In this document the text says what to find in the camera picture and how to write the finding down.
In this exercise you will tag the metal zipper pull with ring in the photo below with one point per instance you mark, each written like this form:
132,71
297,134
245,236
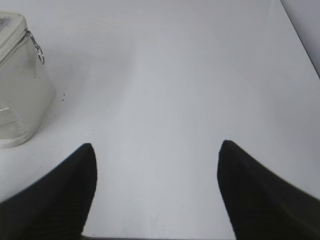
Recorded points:
37,47

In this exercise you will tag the cream insulated lunch bag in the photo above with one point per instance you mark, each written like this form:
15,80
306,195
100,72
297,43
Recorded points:
26,91

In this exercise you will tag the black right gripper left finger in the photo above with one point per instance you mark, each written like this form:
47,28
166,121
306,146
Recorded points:
56,206

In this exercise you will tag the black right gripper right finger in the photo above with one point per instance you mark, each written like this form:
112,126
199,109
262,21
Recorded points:
261,205

